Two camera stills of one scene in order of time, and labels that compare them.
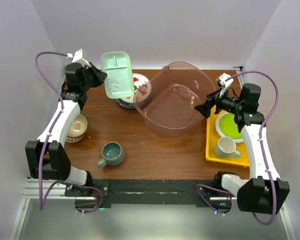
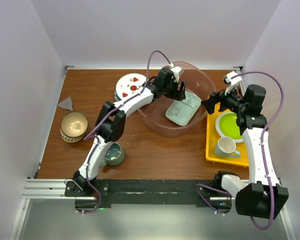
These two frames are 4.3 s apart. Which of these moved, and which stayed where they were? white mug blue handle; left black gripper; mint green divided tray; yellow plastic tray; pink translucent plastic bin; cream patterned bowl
Moved: mint green divided tray; left black gripper
Stayed: white mug blue handle; pink translucent plastic bin; yellow plastic tray; cream patterned bowl
